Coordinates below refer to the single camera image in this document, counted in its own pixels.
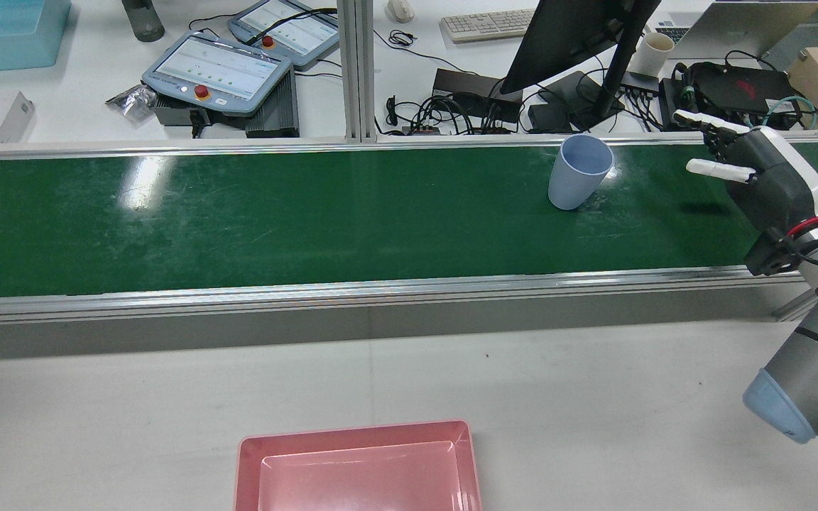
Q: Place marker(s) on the black Huawei monitor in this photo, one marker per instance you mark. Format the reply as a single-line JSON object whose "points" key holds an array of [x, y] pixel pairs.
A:
{"points": [[565, 35]]}

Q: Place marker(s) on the silver foil bag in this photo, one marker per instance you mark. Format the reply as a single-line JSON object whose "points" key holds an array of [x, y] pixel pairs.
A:
{"points": [[132, 99]]}

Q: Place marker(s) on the dark grey bottle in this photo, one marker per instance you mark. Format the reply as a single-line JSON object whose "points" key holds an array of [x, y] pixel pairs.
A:
{"points": [[143, 18]]}

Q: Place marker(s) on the white computer mouse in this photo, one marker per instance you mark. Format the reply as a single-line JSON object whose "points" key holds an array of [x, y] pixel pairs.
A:
{"points": [[400, 10]]}

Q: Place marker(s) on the small teach pendant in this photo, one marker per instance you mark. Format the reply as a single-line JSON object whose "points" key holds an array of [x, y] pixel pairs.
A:
{"points": [[288, 28]]}

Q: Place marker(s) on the black monitor stand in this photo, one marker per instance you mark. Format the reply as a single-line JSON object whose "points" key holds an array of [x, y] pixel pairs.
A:
{"points": [[615, 71]]}

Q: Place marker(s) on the white keyboard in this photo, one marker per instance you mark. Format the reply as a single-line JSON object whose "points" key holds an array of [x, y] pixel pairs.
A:
{"points": [[487, 25]]}

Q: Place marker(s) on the silver Huawei laptop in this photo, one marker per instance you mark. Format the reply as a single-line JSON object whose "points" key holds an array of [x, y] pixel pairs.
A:
{"points": [[743, 25]]}

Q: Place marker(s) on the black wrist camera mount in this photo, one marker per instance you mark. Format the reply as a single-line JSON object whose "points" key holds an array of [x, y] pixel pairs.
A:
{"points": [[771, 255]]}

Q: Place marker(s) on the pink plastic box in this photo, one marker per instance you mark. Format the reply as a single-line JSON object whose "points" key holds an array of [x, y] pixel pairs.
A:
{"points": [[359, 475]]}

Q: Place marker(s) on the green conveyor belt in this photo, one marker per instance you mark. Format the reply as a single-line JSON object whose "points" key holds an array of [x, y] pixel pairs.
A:
{"points": [[309, 220]]}

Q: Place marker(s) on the light blue plastic cup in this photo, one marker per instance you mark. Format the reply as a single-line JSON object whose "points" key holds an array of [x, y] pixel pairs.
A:
{"points": [[572, 184]]}

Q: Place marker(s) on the light blue storage bin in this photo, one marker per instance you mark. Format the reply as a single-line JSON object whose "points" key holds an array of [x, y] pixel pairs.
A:
{"points": [[4, 32]]}

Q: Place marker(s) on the white paper cup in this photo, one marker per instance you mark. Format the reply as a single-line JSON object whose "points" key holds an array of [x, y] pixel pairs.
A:
{"points": [[654, 53]]}

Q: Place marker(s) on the black hub box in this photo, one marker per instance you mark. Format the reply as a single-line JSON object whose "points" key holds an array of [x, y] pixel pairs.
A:
{"points": [[466, 89]]}

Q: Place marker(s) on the aluminium frame post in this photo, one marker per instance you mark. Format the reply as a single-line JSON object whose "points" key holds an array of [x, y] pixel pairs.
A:
{"points": [[356, 71]]}

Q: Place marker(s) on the grey metal plate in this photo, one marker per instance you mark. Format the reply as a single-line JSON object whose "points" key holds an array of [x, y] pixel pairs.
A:
{"points": [[15, 117]]}

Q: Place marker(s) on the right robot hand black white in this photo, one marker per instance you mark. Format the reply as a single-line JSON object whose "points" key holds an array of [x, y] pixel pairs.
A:
{"points": [[771, 177]]}

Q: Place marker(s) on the large teach pendant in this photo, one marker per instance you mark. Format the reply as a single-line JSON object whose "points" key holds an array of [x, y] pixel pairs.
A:
{"points": [[217, 71]]}

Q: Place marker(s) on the black device red logo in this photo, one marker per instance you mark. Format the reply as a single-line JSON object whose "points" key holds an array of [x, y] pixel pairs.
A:
{"points": [[735, 89]]}

